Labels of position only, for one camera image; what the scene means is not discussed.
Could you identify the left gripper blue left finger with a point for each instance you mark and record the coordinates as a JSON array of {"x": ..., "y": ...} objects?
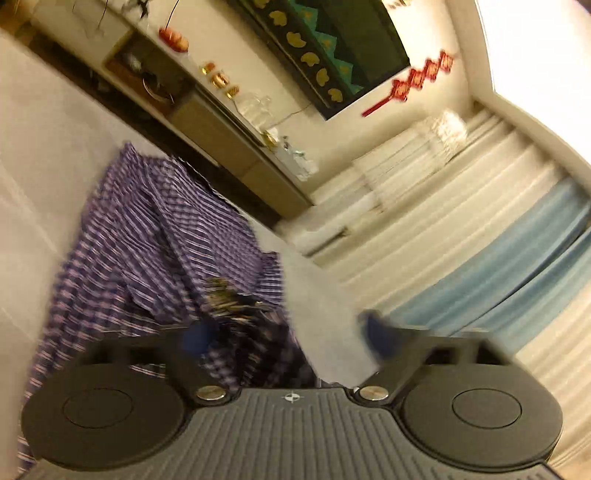
[{"x": 182, "y": 349}]

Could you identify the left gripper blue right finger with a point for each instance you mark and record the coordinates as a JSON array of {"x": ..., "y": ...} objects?
[{"x": 399, "y": 351}]

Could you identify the navy plaid shirt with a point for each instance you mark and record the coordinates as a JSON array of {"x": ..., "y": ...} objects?
[{"x": 158, "y": 249}]

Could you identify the blue curtain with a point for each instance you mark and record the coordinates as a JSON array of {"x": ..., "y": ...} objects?
[{"x": 521, "y": 282}]

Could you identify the cream window curtain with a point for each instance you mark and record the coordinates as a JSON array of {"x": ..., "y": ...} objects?
[{"x": 416, "y": 208}]

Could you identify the white storage box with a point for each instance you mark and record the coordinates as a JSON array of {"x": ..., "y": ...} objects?
[{"x": 297, "y": 162}]

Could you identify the glass cups group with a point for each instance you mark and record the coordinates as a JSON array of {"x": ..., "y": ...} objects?
[{"x": 254, "y": 109}]

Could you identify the red chinese knot decoration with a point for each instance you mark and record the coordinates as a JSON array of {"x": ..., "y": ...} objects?
[{"x": 415, "y": 80}]

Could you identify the golden burger ornament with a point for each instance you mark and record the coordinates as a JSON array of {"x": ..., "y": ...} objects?
[{"x": 220, "y": 80}]

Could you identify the long grey tv cabinet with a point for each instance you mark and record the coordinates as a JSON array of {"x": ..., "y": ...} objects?
[{"x": 169, "y": 86}]

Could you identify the red fruit plate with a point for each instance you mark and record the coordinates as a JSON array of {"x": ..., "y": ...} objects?
[{"x": 174, "y": 40}]

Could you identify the dark framed wall painting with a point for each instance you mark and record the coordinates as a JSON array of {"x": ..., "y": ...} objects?
[{"x": 336, "y": 51}]

